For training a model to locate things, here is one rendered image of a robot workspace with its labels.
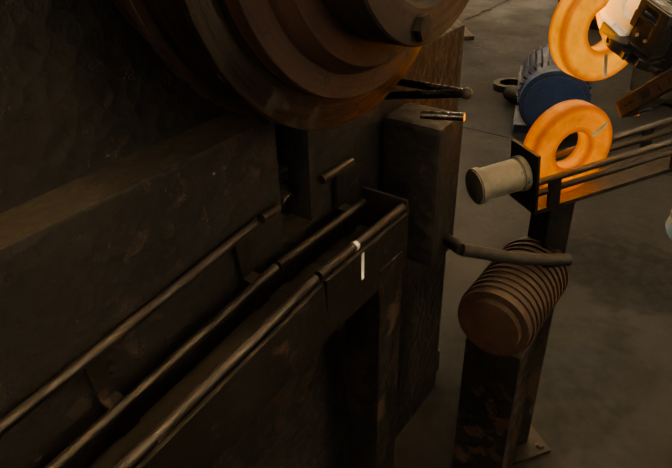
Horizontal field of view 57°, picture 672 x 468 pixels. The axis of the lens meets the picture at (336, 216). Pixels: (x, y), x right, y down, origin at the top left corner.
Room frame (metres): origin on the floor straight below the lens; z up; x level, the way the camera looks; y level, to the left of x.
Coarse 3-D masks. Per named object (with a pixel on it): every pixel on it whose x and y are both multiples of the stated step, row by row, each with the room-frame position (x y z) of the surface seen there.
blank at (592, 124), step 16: (544, 112) 0.93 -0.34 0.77; (560, 112) 0.92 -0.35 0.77; (576, 112) 0.92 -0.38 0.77; (592, 112) 0.93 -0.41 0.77; (544, 128) 0.91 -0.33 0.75; (560, 128) 0.91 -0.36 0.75; (576, 128) 0.92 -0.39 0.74; (592, 128) 0.93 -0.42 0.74; (608, 128) 0.94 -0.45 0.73; (528, 144) 0.91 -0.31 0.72; (544, 144) 0.90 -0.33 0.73; (592, 144) 0.93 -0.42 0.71; (608, 144) 0.94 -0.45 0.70; (544, 160) 0.90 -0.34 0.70; (576, 160) 0.94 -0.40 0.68; (592, 160) 0.93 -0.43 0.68; (544, 176) 0.91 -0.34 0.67; (576, 176) 0.93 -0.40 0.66
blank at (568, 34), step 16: (560, 0) 0.91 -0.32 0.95; (576, 0) 0.88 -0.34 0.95; (592, 0) 0.89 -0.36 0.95; (608, 0) 0.90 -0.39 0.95; (560, 16) 0.89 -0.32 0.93; (576, 16) 0.88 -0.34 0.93; (592, 16) 0.89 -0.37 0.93; (560, 32) 0.88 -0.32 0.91; (576, 32) 0.88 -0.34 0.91; (560, 48) 0.88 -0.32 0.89; (576, 48) 0.88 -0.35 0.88; (592, 48) 0.90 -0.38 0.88; (608, 48) 0.91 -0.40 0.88; (560, 64) 0.89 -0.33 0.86; (576, 64) 0.88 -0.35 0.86; (592, 64) 0.89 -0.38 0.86; (608, 64) 0.90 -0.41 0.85; (624, 64) 0.91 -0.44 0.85; (592, 80) 0.90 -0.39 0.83
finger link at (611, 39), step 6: (606, 24) 0.86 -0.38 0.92; (600, 30) 0.87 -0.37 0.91; (606, 30) 0.86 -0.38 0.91; (612, 30) 0.85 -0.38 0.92; (606, 36) 0.84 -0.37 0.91; (612, 36) 0.84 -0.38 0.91; (618, 36) 0.83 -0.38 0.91; (624, 36) 0.83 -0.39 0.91; (606, 42) 0.84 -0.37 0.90; (612, 42) 0.83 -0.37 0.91; (618, 42) 0.82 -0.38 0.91; (624, 42) 0.82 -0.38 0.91; (612, 48) 0.82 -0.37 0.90; (618, 48) 0.82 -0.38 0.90; (624, 48) 0.81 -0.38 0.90; (618, 54) 0.81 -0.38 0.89; (624, 54) 0.80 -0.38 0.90; (630, 54) 0.80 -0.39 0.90; (636, 60) 0.80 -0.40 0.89
